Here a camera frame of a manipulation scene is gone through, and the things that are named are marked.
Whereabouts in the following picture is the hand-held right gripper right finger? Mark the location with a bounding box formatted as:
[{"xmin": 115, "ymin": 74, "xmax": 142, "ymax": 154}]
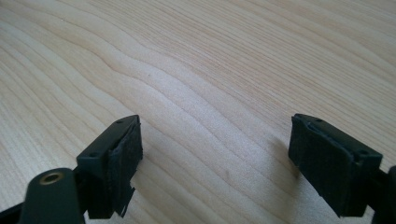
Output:
[{"xmin": 288, "ymin": 113, "xmax": 384, "ymax": 218}]

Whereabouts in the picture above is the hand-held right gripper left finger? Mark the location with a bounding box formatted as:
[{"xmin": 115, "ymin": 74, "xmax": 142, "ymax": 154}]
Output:
[{"xmin": 76, "ymin": 114, "xmax": 145, "ymax": 220}]

